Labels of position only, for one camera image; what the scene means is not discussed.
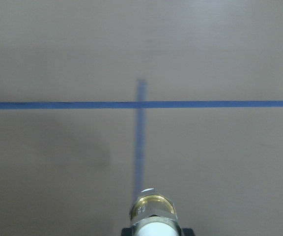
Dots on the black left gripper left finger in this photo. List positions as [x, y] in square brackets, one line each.
[126, 232]

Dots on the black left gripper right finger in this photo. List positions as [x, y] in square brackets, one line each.
[187, 232]

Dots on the brass white PPR valve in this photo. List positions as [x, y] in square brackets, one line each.
[153, 214]

